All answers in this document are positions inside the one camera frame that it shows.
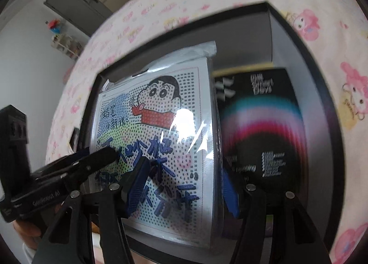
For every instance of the cartoon print packet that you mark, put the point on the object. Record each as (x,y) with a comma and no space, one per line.
(169,126)

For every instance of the small white shelf with toys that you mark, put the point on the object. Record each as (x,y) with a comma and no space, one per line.
(66,42)

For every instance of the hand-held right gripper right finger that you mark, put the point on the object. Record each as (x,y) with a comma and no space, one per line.
(231,196)

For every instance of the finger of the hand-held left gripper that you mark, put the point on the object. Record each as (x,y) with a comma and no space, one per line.
(99,156)
(76,174)

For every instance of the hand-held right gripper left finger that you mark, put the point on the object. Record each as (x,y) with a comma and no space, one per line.
(137,187)

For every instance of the grey cabinet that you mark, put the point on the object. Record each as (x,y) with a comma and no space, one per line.
(76,8)

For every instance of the person's left hand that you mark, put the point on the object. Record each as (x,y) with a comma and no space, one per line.
(27,228)

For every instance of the black album with rainbow print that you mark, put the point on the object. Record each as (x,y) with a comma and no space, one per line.
(264,126)

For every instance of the large black box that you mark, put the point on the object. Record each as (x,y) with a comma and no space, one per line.
(316,103)

